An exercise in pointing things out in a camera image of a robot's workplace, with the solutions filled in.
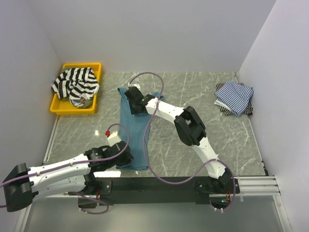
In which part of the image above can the teal tank top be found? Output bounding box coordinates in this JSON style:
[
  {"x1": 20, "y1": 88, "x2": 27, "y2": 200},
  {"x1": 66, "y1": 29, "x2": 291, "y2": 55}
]
[{"x1": 116, "y1": 87, "x2": 151, "y2": 171}]

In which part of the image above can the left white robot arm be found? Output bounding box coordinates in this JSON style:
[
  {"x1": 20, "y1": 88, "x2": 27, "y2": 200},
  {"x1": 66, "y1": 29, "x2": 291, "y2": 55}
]
[{"x1": 1, "y1": 141, "x2": 133, "y2": 212}]

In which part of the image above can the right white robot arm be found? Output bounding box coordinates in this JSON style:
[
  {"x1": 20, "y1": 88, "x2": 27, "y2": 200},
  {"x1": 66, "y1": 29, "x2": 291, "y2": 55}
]
[{"x1": 125, "y1": 87, "x2": 236, "y2": 194}]

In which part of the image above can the black base beam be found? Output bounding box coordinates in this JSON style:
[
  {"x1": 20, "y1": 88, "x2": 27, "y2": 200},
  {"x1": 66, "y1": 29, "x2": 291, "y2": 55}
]
[{"x1": 83, "y1": 176, "x2": 240, "y2": 205}]

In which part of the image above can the black white striped top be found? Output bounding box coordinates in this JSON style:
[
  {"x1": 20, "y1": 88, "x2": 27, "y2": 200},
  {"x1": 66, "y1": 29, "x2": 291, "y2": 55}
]
[{"x1": 52, "y1": 67, "x2": 99, "y2": 105}]

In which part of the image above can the yellow plastic bin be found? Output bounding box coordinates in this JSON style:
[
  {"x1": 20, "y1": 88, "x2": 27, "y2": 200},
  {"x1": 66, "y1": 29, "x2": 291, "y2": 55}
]
[{"x1": 50, "y1": 62, "x2": 102, "y2": 115}]

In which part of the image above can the blue white striped folded top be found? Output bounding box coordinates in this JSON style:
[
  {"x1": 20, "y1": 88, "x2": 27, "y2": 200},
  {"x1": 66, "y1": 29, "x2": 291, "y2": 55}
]
[{"x1": 214, "y1": 80, "x2": 254, "y2": 116}]

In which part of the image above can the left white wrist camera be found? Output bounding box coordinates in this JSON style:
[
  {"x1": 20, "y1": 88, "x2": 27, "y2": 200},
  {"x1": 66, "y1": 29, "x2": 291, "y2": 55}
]
[{"x1": 105, "y1": 130, "x2": 121, "y2": 146}]

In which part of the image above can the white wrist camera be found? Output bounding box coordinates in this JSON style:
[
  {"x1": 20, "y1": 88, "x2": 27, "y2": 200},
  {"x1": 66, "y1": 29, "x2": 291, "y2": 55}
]
[
  {"x1": 105, "y1": 130, "x2": 121, "y2": 146},
  {"x1": 128, "y1": 83, "x2": 140, "y2": 90}
]

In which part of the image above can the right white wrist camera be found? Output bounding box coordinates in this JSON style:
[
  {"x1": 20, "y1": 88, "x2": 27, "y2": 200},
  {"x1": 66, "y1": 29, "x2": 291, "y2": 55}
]
[{"x1": 128, "y1": 83, "x2": 140, "y2": 90}]

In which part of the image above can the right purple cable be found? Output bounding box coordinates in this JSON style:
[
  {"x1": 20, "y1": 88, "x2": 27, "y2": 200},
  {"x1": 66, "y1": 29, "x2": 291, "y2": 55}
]
[{"x1": 127, "y1": 71, "x2": 237, "y2": 213}]

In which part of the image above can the purple cable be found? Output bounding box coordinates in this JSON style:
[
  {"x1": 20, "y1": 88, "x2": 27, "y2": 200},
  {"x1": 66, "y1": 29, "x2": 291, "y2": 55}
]
[
  {"x1": 127, "y1": 71, "x2": 237, "y2": 213},
  {"x1": 0, "y1": 123, "x2": 131, "y2": 215}
]

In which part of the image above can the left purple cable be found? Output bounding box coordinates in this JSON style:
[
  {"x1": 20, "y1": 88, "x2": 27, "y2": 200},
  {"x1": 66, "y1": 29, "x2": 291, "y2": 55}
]
[{"x1": 0, "y1": 123, "x2": 131, "y2": 215}]

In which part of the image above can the aluminium rail frame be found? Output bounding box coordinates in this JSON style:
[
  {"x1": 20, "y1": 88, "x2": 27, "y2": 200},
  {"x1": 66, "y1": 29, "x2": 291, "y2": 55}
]
[{"x1": 26, "y1": 175, "x2": 282, "y2": 199}]

